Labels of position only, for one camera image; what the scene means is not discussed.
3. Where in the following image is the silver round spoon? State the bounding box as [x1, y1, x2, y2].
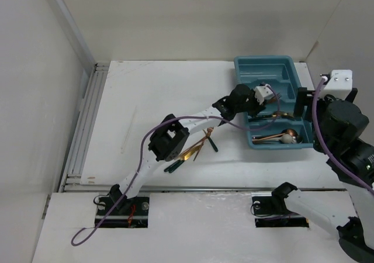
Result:
[292, 135, 303, 144]

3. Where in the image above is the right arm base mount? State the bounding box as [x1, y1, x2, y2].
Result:
[250, 182, 309, 228]

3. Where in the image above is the gold knife green handle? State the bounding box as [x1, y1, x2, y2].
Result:
[164, 145, 200, 174]

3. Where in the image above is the white plastic spoon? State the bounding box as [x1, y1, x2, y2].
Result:
[252, 134, 296, 144]

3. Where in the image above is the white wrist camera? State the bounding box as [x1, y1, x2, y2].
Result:
[321, 70, 353, 92]
[254, 85, 273, 105]

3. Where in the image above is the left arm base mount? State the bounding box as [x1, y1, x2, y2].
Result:
[93, 195, 150, 229]

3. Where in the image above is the copper spoon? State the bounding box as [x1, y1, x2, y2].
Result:
[252, 129, 298, 142]

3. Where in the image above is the aluminium rail frame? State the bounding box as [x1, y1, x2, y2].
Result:
[57, 63, 109, 192]

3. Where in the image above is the rose copper fork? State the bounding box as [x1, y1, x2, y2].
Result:
[193, 127, 213, 161]

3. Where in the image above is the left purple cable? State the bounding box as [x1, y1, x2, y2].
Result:
[71, 83, 282, 246]

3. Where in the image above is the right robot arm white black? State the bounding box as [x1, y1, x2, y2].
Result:
[271, 88, 373, 262]

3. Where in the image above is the gold fork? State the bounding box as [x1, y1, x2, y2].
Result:
[206, 127, 219, 153]

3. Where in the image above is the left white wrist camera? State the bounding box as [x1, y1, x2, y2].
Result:
[254, 85, 273, 105]

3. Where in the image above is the blue plastic cutlery tray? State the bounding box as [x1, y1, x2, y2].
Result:
[234, 56, 313, 150]

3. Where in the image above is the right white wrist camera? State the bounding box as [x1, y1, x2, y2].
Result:
[321, 70, 353, 92]

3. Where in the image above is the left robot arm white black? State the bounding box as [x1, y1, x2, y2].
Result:
[109, 84, 273, 214]

